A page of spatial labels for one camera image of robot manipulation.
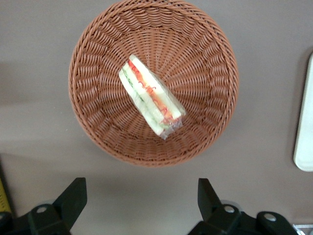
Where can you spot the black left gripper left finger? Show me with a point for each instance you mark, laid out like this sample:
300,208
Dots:
66,205

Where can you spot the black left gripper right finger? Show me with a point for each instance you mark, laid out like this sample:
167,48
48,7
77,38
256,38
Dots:
215,215

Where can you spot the plastic-wrapped triangle sandwich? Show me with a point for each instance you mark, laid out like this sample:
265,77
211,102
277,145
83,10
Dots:
149,95

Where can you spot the white plastic tray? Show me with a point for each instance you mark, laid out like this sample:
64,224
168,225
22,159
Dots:
305,122

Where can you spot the brown woven wicker basket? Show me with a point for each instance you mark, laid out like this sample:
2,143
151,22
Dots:
195,73

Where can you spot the yellow and black perforated strip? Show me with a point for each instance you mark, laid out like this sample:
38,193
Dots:
3,195

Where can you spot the grey metal bracket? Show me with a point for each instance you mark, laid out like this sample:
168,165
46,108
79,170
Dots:
304,229

